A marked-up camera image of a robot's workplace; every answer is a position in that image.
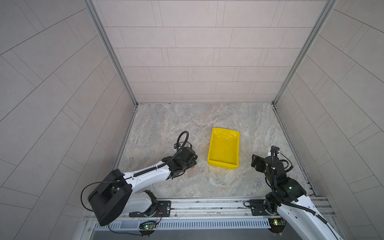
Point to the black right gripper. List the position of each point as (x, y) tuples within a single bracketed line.
[(260, 161)]

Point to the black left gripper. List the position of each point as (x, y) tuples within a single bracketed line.
[(192, 161)]

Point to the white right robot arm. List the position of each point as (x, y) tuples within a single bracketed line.
[(289, 199)]

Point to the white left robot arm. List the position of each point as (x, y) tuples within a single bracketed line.
[(124, 193)]

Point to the yellow plastic bin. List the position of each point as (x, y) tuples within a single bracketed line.
[(224, 149)]

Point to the green circuit board left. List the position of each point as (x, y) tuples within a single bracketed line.
[(147, 226)]

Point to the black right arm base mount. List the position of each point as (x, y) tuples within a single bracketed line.
[(261, 207)]

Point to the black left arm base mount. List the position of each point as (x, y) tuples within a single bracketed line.
[(147, 205)]

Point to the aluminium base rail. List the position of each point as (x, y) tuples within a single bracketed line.
[(204, 214)]

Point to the aluminium corner post right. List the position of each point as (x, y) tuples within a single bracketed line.
[(324, 15)]

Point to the aluminium corner post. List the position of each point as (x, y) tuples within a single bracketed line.
[(89, 5), (324, 15)]

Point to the aluminium corner post left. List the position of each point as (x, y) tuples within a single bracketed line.
[(89, 5)]

